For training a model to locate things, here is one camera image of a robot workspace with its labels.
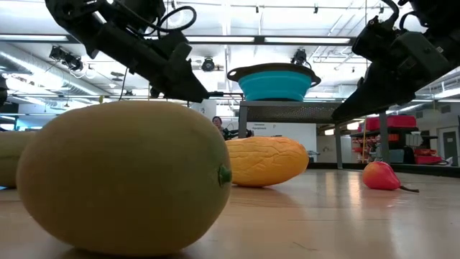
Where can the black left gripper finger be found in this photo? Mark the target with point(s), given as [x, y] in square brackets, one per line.
[187, 86]

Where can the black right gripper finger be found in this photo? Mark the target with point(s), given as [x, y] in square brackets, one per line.
[370, 100]

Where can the orange red toy pear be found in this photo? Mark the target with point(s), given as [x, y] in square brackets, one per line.
[379, 176]

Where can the blue collapsible bowl grey rim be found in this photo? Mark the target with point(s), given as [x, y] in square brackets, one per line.
[275, 84]

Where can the yellow wrinkled melon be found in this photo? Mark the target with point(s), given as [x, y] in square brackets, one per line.
[266, 162]

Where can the large yellow lemon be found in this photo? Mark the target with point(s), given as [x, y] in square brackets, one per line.
[122, 176]

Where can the yellow green fruit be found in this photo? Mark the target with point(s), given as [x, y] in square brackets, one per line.
[12, 158]

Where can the black background robot arm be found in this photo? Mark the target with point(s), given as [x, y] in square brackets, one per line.
[239, 134]

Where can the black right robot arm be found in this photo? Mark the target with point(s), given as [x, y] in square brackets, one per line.
[442, 14]

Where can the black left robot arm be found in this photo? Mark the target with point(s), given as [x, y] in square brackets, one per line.
[72, 18]

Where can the parts bin rack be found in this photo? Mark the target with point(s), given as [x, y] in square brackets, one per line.
[395, 122]

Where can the person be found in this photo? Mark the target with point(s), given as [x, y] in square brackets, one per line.
[217, 122]

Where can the potted green plant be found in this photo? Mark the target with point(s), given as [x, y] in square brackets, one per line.
[101, 99]

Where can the black ceiling spotlight cluster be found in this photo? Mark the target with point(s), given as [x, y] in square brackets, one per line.
[68, 59]

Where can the grey perforated metal shelf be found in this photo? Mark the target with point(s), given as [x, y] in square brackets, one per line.
[287, 111]

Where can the grey door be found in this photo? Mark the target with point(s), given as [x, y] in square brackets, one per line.
[450, 147]

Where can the black overhead camera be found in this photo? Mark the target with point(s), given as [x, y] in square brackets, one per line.
[208, 65]
[299, 57]

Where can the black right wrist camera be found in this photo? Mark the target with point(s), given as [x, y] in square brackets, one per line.
[373, 39]

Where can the black overhead frame bar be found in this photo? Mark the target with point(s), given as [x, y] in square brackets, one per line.
[258, 39]

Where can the black table frame rail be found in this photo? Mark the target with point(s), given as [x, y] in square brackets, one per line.
[431, 170]

